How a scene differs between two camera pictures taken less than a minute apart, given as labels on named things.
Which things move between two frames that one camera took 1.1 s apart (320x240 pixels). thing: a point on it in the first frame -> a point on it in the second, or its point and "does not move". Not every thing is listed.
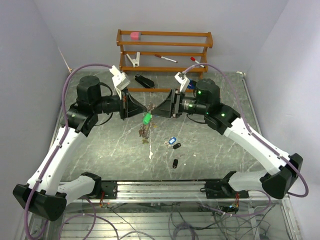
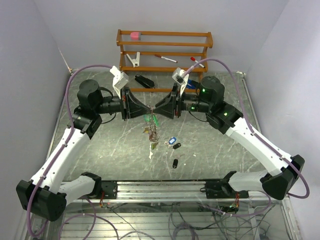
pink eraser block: x=134 y=35 does not move
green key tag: x=147 y=118 -> x=156 y=120
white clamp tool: x=135 y=62 does not move
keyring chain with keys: x=144 y=130 -> x=152 y=129
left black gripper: x=128 y=106 does not move
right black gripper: x=170 y=107 does not move
